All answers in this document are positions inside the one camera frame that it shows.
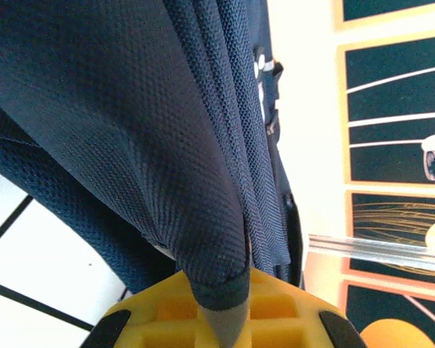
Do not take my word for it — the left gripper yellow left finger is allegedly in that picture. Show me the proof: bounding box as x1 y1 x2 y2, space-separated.
81 270 222 348

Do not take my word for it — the aluminium frame post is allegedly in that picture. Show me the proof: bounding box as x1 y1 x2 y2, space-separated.
307 233 435 278

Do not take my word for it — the navy blue backpack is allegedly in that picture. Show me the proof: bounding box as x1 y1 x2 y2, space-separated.
0 0 305 312

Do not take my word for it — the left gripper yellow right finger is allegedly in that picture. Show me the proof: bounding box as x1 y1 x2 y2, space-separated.
235 270 367 348

